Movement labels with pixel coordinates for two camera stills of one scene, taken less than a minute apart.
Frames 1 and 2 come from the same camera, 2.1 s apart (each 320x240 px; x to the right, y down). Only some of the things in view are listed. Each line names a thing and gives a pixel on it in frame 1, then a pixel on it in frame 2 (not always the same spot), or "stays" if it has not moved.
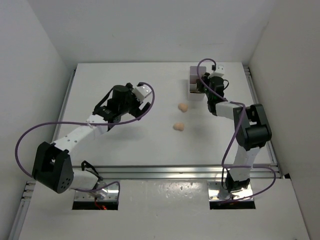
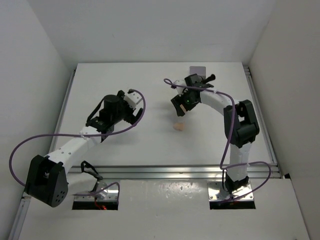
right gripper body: x=203 y=88 to x=186 y=99
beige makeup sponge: x=179 y=126 stays
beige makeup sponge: x=183 y=107 stays
